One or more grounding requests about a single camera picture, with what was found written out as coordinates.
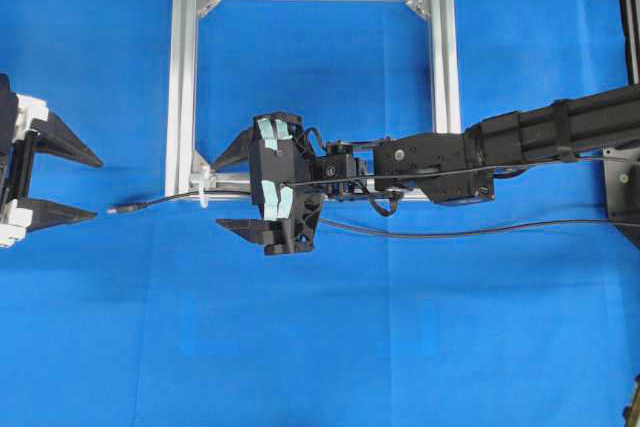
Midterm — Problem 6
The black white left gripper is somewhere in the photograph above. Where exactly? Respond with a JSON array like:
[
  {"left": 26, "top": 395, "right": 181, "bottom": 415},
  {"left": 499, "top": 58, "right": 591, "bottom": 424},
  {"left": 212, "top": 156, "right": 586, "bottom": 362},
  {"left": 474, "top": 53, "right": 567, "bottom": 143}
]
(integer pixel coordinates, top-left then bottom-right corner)
[{"left": 1, "top": 74, "right": 103, "bottom": 248}]

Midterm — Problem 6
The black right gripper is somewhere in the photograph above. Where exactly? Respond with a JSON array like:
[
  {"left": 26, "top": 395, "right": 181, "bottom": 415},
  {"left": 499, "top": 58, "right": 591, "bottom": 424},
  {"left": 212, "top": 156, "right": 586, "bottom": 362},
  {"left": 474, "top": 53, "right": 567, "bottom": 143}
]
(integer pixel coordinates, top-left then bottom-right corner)
[{"left": 210, "top": 112, "right": 324, "bottom": 256}]

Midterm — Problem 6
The black wire with plug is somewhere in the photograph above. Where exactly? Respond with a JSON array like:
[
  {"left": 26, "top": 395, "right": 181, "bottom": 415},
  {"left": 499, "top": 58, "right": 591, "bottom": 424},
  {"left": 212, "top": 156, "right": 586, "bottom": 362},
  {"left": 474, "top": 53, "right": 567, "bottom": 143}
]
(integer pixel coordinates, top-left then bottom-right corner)
[{"left": 107, "top": 154, "right": 640, "bottom": 239}]

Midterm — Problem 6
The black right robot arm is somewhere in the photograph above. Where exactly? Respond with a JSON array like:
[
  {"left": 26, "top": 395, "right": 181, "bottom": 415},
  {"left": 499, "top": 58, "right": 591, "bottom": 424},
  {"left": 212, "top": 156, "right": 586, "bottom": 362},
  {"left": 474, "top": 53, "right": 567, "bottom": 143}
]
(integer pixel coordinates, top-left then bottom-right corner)
[{"left": 213, "top": 86, "right": 639, "bottom": 255}]

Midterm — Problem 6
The yellow black object bottom right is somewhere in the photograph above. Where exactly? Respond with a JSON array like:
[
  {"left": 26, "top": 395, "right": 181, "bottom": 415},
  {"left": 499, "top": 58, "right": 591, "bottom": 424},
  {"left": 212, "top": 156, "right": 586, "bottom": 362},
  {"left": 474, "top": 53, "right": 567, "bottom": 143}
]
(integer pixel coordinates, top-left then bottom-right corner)
[{"left": 622, "top": 375, "right": 640, "bottom": 427}]

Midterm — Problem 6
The white string loop clip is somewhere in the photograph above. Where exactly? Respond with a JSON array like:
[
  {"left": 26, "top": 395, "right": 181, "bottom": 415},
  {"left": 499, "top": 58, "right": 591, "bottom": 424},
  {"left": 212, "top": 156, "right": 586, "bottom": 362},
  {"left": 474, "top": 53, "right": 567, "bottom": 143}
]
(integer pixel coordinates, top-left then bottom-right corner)
[{"left": 191, "top": 164, "right": 216, "bottom": 209}]

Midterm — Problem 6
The silver aluminium extrusion frame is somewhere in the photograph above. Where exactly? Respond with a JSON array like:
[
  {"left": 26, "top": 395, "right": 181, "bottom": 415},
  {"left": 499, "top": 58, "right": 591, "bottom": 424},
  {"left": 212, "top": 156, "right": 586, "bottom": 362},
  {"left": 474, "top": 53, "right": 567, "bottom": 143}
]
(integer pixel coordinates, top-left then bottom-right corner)
[{"left": 164, "top": 0, "right": 461, "bottom": 202}]

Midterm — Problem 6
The black rail at right edge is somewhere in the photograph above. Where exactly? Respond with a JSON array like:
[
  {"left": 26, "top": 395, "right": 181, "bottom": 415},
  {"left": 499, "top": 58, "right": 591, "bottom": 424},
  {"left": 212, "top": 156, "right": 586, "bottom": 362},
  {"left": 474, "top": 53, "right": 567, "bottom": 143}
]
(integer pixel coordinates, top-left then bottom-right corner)
[{"left": 620, "top": 0, "right": 639, "bottom": 84}]

